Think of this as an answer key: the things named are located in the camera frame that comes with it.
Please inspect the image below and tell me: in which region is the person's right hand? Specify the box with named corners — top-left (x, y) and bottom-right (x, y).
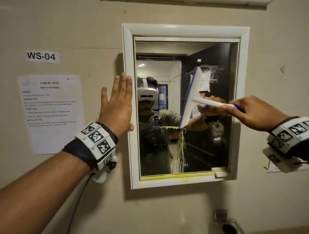
top-left (220, 96), bottom-right (290, 132)

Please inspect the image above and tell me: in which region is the person's left hand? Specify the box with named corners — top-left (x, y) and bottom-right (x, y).
top-left (98, 72), bottom-right (135, 138)

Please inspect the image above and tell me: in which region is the white and blue squeegee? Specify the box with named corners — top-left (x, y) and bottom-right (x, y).
top-left (179, 66), bottom-right (245, 129)

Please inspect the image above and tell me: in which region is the person's left forearm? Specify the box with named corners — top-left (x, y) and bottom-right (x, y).
top-left (0, 151), bottom-right (91, 234)

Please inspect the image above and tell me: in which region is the left wrist marker band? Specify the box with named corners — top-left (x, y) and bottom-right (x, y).
top-left (62, 122), bottom-right (119, 170)

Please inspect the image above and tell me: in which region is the wrist marker band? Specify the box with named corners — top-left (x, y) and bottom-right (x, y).
top-left (62, 122), bottom-right (119, 170)
top-left (267, 116), bottom-right (309, 161)

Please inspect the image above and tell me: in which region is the white printed paper sheet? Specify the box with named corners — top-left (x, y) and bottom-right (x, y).
top-left (17, 74), bottom-right (85, 155)

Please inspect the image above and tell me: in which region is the right wrist marker band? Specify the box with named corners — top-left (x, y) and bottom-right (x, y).
top-left (267, 116), bottom-right (309, 161)

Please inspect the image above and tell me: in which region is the white paper label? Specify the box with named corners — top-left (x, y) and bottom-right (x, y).
top-left (25, 50), bottom-right (61, 64)

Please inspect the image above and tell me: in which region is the white framed wall mirror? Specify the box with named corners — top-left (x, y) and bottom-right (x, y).
top-left (121, 23), bottom-right (251, 190)

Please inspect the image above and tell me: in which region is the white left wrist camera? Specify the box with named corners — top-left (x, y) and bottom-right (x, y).
top-left (91, 155), bottom-right (119, 184)

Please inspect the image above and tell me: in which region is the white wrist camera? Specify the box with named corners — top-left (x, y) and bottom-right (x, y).
top-left (262, 147), bottom-right (309, 174)
top-left (91, 155), bottom-right (119, 184)

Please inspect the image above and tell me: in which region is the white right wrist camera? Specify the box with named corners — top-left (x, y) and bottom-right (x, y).
top-left (262, 147), bottom-right (309, 174)

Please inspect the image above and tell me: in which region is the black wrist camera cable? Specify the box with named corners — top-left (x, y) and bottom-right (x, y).
top-left (66, 172), bottom-right (96, 234)

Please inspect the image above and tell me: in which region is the metal wall tap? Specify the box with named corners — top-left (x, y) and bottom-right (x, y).
top-left (212, 208), bottom-right (244, 234)

